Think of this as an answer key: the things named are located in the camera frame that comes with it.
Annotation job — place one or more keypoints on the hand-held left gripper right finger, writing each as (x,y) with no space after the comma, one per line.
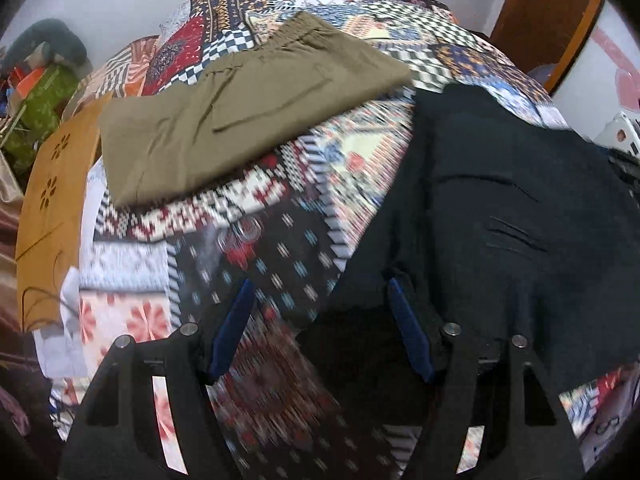
(410,325)

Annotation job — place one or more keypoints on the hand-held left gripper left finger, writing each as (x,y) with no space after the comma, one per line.
(235,320)

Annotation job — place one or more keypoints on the black pants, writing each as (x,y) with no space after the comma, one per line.
(500,210)

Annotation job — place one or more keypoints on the olive pants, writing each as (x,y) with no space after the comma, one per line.
(225,125)

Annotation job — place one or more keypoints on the wood-framed mirror panel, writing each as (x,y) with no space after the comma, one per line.
(595,60)

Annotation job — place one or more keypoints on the patchwork printed blanket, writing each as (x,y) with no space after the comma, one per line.
(300,250)

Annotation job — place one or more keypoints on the brown wooden door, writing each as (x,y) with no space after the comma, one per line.
(540,10)

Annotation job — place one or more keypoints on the wooden headboard with flower cutouts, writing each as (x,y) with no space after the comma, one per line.
(55,200)

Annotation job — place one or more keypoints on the green patterned bag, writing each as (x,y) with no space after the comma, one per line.
(45,105)

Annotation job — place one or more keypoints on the orange box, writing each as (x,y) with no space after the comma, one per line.
(31,81)

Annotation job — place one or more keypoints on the grey-green plush toy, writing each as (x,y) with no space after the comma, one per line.
(55,40)

